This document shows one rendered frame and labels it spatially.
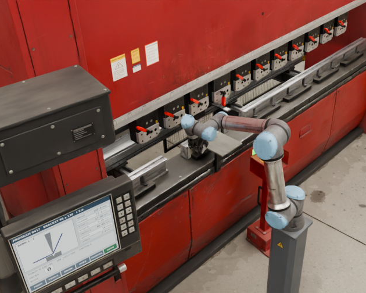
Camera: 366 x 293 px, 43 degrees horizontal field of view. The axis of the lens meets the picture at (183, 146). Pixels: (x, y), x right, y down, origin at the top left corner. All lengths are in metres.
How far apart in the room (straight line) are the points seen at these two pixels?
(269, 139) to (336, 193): 2.03
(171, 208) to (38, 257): 1.32
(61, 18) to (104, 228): 0.77
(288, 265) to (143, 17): 1.56
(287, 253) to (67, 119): 1.64
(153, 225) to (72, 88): 1.45
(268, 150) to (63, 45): 1.01
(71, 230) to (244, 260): 2.04
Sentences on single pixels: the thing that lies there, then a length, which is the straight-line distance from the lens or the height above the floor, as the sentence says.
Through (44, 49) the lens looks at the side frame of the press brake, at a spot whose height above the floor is 1.96.
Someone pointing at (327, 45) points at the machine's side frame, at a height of 0.79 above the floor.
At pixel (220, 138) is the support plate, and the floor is 1.00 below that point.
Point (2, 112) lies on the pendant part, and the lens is 1.43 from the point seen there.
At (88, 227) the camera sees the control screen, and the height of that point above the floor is 1.48.
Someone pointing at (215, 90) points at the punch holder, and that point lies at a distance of 2.84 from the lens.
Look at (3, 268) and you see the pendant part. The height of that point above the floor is 1.38.
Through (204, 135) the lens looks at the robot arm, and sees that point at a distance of 2.40.
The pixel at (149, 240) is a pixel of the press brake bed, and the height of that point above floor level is 0.58.
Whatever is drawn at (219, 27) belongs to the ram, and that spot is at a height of 1.65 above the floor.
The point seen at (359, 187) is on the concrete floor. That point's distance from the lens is 4.22.
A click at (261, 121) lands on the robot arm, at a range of 2.35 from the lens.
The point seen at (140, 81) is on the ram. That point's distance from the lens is 2.38.
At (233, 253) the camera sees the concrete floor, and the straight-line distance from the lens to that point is 3.51.
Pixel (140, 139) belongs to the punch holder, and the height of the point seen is 1.21.
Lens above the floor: 2.60
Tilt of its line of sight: 35 degrees down
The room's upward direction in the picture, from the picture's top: 3 degrees counter-clockwise
